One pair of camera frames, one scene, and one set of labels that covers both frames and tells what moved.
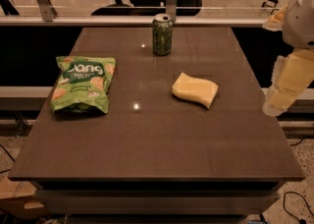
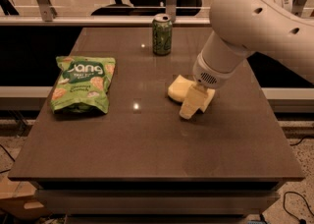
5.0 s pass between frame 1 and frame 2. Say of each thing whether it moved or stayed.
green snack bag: stayed
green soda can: stayed
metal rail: stayed
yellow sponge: moved
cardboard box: stayed
